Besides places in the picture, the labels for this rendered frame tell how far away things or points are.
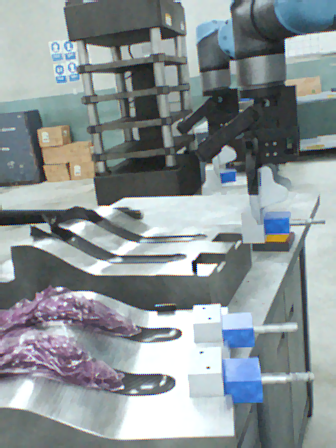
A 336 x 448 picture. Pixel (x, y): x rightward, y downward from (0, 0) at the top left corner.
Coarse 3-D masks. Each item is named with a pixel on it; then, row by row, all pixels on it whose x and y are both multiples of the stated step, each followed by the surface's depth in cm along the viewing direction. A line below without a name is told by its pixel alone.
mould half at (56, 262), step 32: (64, 224) 94; (128, 224) 100; (224, 224) 96; (32, 256) 84; (64, 256) 82; (192, 256) 80; (0, 288) 89; (32, 288) 86; (96, 288) 81; (128, 288) 78; (160, 288) 75; (192, 288) 73; (224, 288) 79
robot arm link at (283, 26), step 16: (256, 0) 63; (272, 0) 60; (288, 0) 57; (304, 0) 55; (320, 0) 56; (256, 16) 64; (272, 16) 61; (288, 16) 58; (304, 16) 56; (320, 16) 56; (272, 32) 63; (288, 32) 61; (304, 32) 60; (320, 32) 62
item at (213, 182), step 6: (210, 168) 121; (210, 174) 120; (222, 174) 121; (228, 174) 120; (234, 174) 120; (240, 174) 122; (210, 180) 121; (216, 180) 121; (222, 180) 121; (228, 180) 121; (234, 180) 121; (210, 186) 121; (216, 186) 121
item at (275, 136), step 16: (240, 96) 73; (256, 96) 70; (272, 96) 72; (288, 96) 70; (256, 112) 73; (272, 112) 72; (288, 112) 71; (256, 128) 73; (272, 128) 72; (288, 128) 70; (256, 144) 72; (272, 144) 73; (288, 144) 73; (272, 160) 73; (288, 160) 72
